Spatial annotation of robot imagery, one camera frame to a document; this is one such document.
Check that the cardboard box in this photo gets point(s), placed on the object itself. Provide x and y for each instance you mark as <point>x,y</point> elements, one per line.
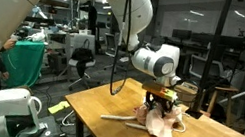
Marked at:
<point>186,94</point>

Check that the black camera stand pole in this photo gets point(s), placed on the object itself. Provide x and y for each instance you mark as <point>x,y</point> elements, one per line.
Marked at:
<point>194,111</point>

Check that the white cloth towel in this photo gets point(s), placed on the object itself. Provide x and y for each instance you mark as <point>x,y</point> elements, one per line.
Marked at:
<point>157,122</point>

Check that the wooden stool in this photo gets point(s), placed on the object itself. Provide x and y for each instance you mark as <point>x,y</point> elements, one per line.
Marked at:
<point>228,92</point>

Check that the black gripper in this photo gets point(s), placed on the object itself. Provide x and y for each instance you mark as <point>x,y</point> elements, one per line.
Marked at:
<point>153,101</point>

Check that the black office chair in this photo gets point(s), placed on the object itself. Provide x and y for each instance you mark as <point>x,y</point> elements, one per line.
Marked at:
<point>82,57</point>

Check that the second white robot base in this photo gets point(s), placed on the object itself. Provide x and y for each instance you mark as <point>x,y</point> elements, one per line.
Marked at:
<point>19,116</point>

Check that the yellow paper on floor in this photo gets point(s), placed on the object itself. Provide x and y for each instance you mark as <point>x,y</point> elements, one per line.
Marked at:
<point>58,107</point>

